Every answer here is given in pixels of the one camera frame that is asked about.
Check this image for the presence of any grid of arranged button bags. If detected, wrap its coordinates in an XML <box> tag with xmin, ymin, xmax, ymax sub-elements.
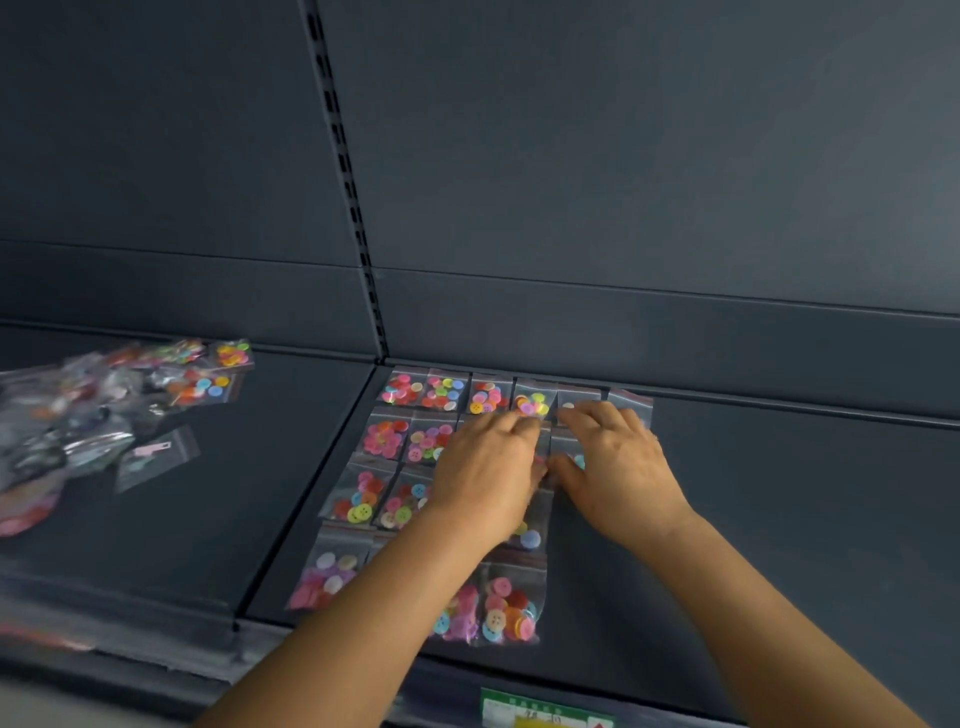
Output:
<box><xmin>284</xmin><ymin>365</ymin><xmax>655</xmax><ymax>646</ymax></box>

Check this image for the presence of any bag with pink clip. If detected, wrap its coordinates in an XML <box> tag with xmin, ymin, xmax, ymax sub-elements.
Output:
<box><xmin>113</xmin><ymin>425</ymin><xmax>202</xmax><ymax>495</ymax></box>

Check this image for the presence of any person's right hand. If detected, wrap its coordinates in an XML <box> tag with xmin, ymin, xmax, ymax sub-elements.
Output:
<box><xmin>547</xmin><ymin>399</ymin><xmax>699</xmax><ymax>556</ymax></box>

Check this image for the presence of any green white price label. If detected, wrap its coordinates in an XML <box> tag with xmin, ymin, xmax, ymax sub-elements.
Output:
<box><xmin>479</xmin><ymin>687</ymin><xmax>616</xmax><ymax>728</ymax></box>

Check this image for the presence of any person's left forearm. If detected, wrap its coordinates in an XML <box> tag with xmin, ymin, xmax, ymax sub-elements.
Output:
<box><xmin>196</xmin><ymin>509</ymin><xmax>511</xmax><ymax>728</ymax></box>

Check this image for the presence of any person's left hand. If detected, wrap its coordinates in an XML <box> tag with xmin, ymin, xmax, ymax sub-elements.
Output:
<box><xmin>423</xmin><ymin>410</ymin><xmax>549</xmax><ymax>549</ymax></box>

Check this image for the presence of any person's right forearm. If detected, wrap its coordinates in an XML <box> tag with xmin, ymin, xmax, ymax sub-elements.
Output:
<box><xmin>637</xmin><ymin>509</ymin><xmax>931</xmax><ymax>728</ymax></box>

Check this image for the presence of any pile of transparent button bags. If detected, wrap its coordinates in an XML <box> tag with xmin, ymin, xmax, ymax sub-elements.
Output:
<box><xmin>0</xmin><ymin>337</ymin><xmax>256</xmax><ymax>538</ymax></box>

